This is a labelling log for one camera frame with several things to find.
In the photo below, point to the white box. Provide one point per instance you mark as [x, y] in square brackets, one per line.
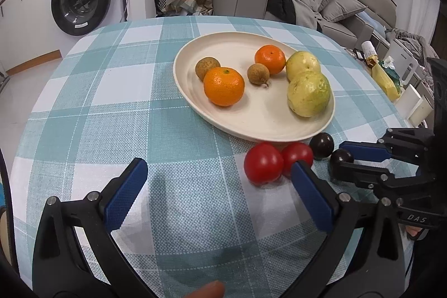
[410, 102]

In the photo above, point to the red tomato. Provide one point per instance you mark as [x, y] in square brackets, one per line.
[297, 155]
[263, 163]

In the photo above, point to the brown longan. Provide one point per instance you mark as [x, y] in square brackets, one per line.
[258, 73]

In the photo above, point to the dark purple plum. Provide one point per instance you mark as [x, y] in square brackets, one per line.
[321, 145]
[341, 155]

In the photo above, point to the white bottle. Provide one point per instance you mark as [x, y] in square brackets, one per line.
[368, 48]

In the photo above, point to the yellow plastic bag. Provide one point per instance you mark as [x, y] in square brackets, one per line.
[384, 79]

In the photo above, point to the yellow-green guava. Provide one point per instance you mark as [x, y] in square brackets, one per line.
[308, 93]
[302, 62]

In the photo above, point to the person's right hand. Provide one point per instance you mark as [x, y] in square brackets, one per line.
[414, 232]

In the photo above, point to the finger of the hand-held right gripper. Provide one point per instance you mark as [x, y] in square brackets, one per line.
[363, 148]
[356, 174]

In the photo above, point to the grey garment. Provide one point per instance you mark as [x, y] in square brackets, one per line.
[303, 11]

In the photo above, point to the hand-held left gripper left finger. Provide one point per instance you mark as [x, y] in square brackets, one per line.
[127, 193]

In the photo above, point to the teal checked tablecloth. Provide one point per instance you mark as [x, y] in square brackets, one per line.
[104, 109]

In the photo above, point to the person's left hand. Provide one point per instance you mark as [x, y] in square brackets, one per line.
[206, 290]

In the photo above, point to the white appliance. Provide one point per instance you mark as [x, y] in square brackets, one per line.
[407, 62]

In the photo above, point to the cream round plate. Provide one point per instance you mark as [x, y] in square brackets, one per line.
[265, 113]

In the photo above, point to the white kitchen counter cabinet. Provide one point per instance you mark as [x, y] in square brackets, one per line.
[31, 15]

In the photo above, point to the brown kiwi fruit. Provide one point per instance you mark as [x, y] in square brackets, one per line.
[207, 68]

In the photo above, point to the orange mandarin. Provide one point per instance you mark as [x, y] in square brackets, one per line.
[223, 86]
[270, 59]

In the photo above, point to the grey blanket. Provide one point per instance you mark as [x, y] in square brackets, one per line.
[415, 39]

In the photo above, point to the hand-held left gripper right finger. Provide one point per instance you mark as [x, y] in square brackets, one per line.
[312, 195]

